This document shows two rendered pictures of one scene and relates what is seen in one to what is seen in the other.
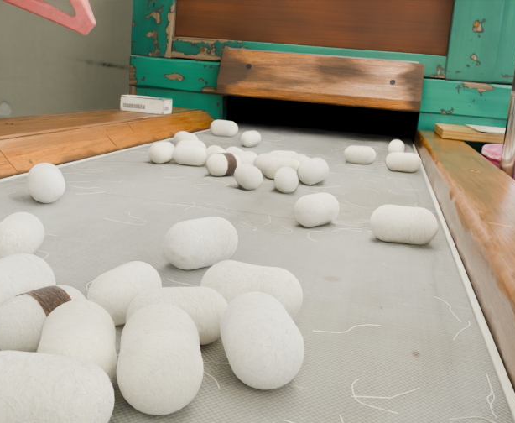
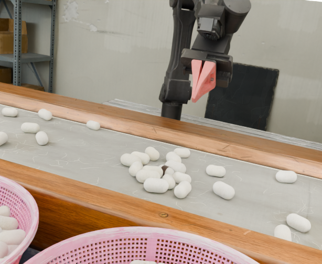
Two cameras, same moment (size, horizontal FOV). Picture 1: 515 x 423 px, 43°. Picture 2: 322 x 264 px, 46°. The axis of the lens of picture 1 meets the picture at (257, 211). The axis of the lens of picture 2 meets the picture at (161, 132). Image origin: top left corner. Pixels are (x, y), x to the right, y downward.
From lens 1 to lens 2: 60 cm
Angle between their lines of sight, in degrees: 93
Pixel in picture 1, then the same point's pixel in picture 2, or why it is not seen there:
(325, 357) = (162, 199)
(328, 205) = (295, 221)
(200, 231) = (217, 184)
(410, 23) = not seen: outside the picture
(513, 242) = (215, 223)
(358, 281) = (219, 218)
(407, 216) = (277, 230)
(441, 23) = not seen: outside the picture
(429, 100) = not seen: outside the picture
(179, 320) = (149, 172)
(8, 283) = (169, 164)
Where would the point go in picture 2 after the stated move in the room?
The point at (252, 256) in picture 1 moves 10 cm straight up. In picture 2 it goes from (237, 206) to (250, 143)
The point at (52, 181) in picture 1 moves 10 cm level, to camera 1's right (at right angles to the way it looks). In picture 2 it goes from (278, 175) to (287, 200)
